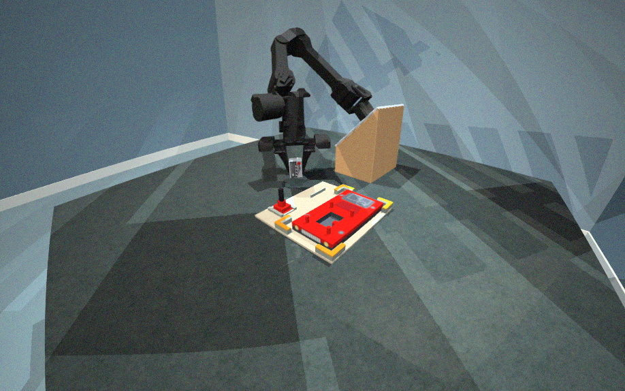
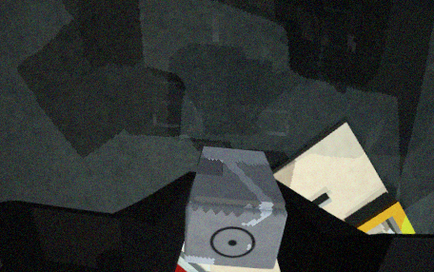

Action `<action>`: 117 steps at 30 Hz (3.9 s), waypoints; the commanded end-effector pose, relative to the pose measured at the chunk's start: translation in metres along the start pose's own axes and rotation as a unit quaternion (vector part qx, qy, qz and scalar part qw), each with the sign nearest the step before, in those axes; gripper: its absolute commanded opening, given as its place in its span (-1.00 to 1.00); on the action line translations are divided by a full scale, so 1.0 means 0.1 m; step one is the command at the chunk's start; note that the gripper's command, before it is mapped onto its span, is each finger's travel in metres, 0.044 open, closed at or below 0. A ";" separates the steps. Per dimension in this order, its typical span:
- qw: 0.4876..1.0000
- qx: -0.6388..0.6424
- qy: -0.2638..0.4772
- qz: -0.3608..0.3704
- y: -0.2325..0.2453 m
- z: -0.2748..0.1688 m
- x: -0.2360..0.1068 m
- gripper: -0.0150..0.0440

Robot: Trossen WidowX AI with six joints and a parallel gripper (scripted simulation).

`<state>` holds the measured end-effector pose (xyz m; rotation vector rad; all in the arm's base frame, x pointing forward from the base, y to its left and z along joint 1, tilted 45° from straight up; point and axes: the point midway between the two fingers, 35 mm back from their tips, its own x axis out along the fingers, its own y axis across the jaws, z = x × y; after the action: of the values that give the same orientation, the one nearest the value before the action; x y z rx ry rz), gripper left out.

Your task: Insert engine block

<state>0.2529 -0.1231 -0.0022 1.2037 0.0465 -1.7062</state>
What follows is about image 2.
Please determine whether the grey block with circle marking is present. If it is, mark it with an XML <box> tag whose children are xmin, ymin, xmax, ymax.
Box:
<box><xmin>184</xmin><ymin>146</ymin><xmax>287</xmax><ymax>269</ymax></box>

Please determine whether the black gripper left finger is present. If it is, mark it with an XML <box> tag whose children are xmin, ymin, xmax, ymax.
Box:
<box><xmin>0</xmin><ymin>172</ymin><xmax>196</xmax><ymax>272</ymax></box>

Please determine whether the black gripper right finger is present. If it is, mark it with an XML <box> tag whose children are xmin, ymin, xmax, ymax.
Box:
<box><xmin>275</xmin><ymin>179</ymin><xmax>434</xmax><ymax>272</ymax></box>

